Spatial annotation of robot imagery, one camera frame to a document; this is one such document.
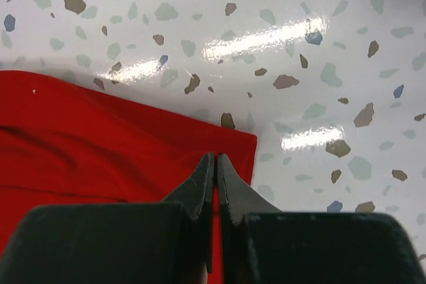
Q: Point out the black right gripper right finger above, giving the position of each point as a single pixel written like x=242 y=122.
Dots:
x=262 y=244

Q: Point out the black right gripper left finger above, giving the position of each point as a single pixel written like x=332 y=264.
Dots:
x=159 y=242

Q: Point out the red t shirt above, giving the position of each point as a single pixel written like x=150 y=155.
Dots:
x=62 y=144

